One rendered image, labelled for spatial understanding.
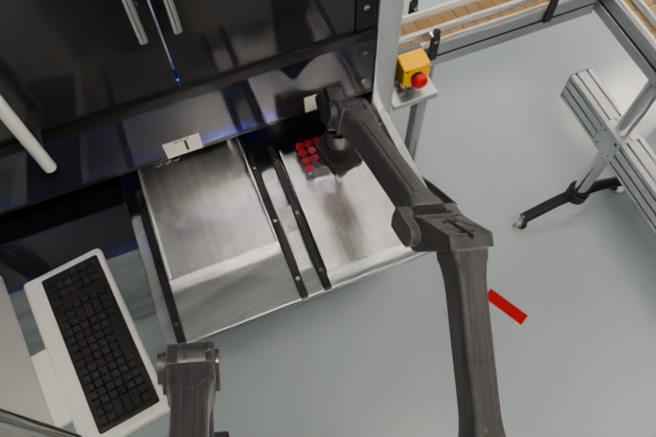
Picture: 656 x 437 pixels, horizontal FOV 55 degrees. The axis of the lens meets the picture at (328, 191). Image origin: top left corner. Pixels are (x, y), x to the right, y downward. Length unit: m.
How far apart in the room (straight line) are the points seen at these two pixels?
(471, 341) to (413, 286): 1.46
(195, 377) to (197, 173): 0.82
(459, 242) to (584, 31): 2.36
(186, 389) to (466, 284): 0.41
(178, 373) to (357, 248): 0.70
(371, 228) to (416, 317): 0.91
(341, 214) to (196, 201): 0.35
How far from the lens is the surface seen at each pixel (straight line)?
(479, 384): 0.97
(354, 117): 1.23
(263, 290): 1.47
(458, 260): 0.94
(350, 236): 1.50
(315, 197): 1.54
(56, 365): 1.62
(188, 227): 1.55
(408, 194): 1.05
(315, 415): 2.28
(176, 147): 1.49
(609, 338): 2.52
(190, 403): 0.85
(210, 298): 1.48
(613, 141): 2.21
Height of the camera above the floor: 2.26
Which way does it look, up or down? 63 degrees down
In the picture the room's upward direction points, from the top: 2 degrees counter-clockwise
